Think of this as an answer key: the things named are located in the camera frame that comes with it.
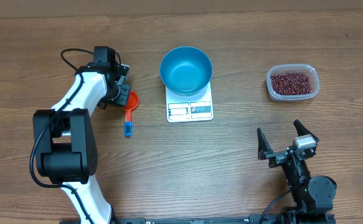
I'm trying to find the blue bowl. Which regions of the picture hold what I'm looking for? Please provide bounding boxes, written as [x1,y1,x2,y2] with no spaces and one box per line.
[159,46,213,96]

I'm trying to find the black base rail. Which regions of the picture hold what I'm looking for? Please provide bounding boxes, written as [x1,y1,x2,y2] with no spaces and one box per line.
[59,213,336,224]

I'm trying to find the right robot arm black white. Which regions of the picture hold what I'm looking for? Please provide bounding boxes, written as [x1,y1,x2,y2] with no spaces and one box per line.
[249,119,337,224]

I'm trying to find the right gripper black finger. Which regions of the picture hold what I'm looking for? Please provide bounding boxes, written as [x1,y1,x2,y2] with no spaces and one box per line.
[293,119,319,141]
[257,128,273,160]

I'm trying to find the white digital kitchen scale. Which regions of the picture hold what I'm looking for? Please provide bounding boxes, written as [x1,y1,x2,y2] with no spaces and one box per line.
[166,83,214,123]

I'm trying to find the orange measuring scoop blue handle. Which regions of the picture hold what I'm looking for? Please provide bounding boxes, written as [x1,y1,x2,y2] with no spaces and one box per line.
[123,91,139,138]

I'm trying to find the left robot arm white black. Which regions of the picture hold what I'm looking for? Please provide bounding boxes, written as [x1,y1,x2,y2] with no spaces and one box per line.
[29,46,131,223]

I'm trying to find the clear plastic container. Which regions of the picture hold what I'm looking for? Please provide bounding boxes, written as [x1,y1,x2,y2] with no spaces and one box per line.
[266,63,320,102]

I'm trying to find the red beans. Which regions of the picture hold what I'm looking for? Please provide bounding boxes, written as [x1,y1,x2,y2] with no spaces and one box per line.
[270,73,312,95]

